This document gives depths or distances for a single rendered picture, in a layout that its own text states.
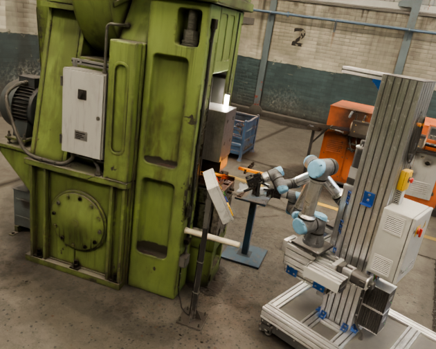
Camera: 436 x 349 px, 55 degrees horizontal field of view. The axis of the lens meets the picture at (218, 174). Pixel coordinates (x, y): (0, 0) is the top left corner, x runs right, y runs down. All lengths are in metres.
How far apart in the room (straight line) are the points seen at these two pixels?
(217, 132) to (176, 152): 0.35
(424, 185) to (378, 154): 3.92
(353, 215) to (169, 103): 1.52
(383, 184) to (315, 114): 8.20
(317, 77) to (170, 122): 8.08
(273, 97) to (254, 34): 1.69
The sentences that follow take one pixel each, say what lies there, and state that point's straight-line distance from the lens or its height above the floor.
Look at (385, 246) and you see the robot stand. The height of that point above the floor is 0.99.
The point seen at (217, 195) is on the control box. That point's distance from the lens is 2.75.
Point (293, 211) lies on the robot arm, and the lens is 3.31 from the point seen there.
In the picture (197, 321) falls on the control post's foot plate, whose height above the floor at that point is 0.01.
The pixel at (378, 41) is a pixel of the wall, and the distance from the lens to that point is 10.69.
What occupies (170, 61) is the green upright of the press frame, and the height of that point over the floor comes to 1.88.
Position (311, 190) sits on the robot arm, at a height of 1.25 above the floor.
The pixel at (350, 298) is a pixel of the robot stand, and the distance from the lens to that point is 3.27.
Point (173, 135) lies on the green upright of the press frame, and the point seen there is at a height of 1.36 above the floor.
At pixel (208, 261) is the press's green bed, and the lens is 3.68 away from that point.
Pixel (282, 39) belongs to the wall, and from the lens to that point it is 11.21.
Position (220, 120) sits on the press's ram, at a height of 1.49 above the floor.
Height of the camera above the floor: 2.18
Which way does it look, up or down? 20 degrees down
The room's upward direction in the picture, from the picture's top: 8 degrees clockwise
